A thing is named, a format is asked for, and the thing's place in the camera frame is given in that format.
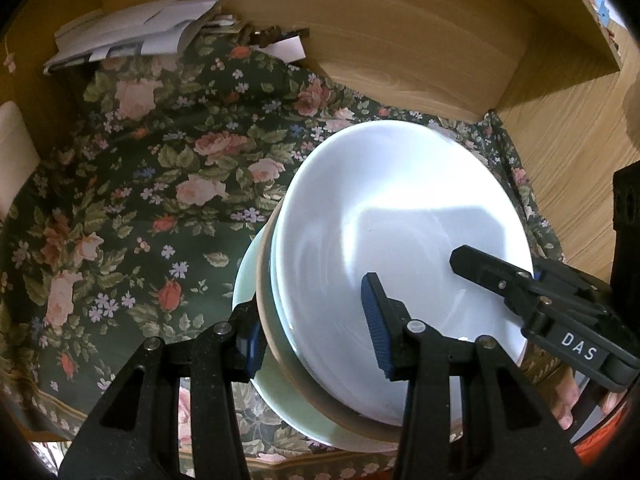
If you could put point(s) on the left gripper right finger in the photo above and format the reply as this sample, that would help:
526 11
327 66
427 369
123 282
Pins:
470 413

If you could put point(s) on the white bowl black spots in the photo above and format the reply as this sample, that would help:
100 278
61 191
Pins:
395 199

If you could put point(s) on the orange sleeve forearm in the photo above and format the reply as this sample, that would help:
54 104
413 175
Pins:
592 446

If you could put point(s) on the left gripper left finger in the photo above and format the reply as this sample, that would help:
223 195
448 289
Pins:
133 431

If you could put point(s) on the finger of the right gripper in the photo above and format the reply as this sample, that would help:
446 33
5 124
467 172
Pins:
571 282
514 285

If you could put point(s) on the mint green plate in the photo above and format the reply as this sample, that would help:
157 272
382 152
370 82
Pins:
280 395

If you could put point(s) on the stack of white papers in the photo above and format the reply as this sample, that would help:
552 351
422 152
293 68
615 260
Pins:
158 27

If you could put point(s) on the right hand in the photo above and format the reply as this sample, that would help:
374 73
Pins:
565 394

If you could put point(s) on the pink bowl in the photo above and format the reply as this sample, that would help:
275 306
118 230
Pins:
289 363

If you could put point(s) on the floral dark green cloth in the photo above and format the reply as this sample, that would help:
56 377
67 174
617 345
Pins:
136 227

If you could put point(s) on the small white box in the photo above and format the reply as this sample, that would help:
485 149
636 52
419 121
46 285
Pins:
288 50

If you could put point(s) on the blue pencil sharpener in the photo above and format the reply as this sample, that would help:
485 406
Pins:
603 12

